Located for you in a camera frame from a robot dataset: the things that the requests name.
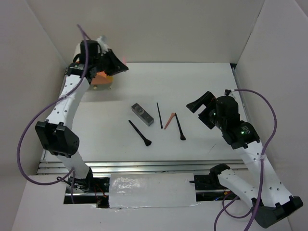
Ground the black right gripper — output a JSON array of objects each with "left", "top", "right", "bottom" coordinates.
[{"left": 186, "top": 90, "right": 226, "bottom": 129}]

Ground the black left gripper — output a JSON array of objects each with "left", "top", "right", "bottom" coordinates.
[{"left": 93, "top": 49, "right": 128, "bottom": 77}]

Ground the peach top drawer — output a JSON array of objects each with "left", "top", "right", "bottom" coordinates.
[{"left": 91, "top": 72, "right": 109, "bottom": 85}]

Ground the grey bottom drawer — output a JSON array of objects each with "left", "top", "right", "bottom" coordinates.
[{"left": 88, "top": 78, "right": 113, "bottom": 91}]

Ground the black fan brush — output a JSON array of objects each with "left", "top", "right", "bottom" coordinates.
[
  {"left": 128, "top": 120, "right": 152, "bottom": 146},
  {"left": 175, "top": 113, "right": 186, "bottom": 141}
]

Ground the grey cosmetic box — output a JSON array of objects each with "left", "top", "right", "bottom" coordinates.
[{"left": 131, "top": 103, "right": 154, "bottom": 126}]

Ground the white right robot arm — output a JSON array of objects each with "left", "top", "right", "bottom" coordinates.
[{"left": 186, "top": 90, "right": 303, "bottom": 230}]

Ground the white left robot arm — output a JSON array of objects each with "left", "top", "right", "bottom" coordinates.
[{"left": 35, "top": 38, "right": 128, "bottom": 192}]

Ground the pink makeup brush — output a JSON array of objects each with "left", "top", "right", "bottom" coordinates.
[{"left": 164, "top": 113, "right": 175, "bottom": 129}]

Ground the thin black eyeliner brush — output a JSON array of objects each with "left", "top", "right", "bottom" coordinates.
[{"left": 156, "top": 103, "right": 163, "bottom": 129}]

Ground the white foam board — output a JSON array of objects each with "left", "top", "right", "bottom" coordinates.
[{"left": 109, "top": 173, "right": 197, "bottom": 208}]

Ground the aluminium rail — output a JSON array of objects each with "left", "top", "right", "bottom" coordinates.
[{"left": 37, "top": 160, "right": 246, "bottom": 174}]

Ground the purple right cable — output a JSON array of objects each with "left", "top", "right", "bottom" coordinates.
[{"left": 214, "top": 89, "right": 277, "bottom": 231}]

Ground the purple cable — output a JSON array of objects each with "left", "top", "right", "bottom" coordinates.
[
  {"left": 18, "top": 24, "right": 93, "bottom": 205},
  {"left": 214, "top": 89, "right": 277, "bottom": 231}
]

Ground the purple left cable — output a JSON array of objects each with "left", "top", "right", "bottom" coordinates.
[{"left": 18, "top": 24, "right": 93, "bottom": 205}]

